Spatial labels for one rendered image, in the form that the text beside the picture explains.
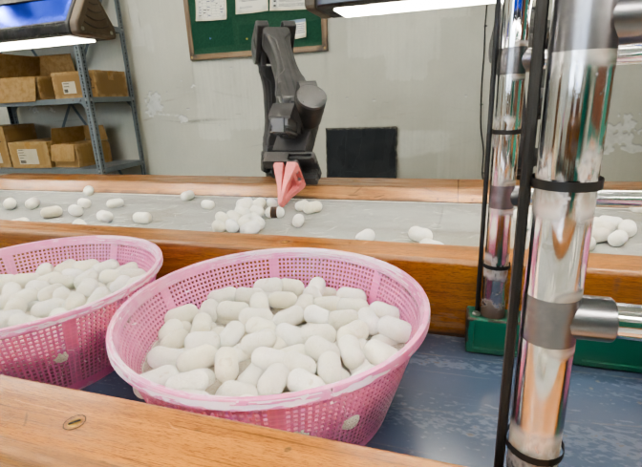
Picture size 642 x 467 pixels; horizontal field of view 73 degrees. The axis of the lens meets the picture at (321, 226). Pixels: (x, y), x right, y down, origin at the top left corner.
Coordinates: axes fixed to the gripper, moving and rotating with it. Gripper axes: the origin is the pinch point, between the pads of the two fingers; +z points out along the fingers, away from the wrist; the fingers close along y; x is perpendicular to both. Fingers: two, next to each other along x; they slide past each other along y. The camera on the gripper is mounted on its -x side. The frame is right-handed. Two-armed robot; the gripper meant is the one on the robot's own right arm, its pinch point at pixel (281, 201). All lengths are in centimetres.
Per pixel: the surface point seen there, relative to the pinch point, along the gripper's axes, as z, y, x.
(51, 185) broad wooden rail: -7, -66, 7
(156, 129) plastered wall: -146, -174, 125
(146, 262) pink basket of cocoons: 22.8, -6.5, -18.1
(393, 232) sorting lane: 8.3, 21.5, -4.8
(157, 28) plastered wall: -188, -162, 76
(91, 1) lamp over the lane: -12.6, -23.9, -32.9
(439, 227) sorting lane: 5.6, 28.1, -2.5
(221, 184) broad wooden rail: -9.1, -19.1, 7.3
